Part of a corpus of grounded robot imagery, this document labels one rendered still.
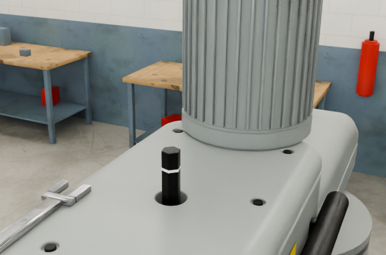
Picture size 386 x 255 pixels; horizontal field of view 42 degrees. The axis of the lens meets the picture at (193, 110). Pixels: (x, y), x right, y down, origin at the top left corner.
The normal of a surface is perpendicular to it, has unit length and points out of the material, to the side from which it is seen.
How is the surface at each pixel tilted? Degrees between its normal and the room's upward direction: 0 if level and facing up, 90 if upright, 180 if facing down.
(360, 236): 0
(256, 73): 90
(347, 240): 0
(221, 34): 90
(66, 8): 90
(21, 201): 0
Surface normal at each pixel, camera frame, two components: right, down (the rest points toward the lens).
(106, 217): 0.01, -0.94
